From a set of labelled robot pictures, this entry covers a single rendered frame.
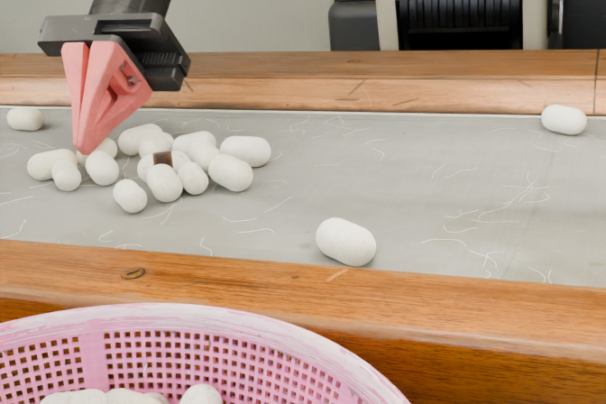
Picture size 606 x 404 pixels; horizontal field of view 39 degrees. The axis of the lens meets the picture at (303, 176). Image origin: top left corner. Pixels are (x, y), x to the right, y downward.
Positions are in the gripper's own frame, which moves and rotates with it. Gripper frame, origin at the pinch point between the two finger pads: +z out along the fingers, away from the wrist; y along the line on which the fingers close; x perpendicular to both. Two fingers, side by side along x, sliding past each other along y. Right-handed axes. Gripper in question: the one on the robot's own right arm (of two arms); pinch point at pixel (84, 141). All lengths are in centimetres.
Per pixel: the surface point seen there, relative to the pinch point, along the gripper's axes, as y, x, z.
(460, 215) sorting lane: 28.1, -1.0, 4.8
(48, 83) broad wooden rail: -14.5, 11.0, -12.4
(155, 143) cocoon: 4.5, 2.2, -1.2
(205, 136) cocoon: 8.1, 2.8, -2.2
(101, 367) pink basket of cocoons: 15.1, -13.6, 19.2
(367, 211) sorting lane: 22.4, -1.1, 5.0
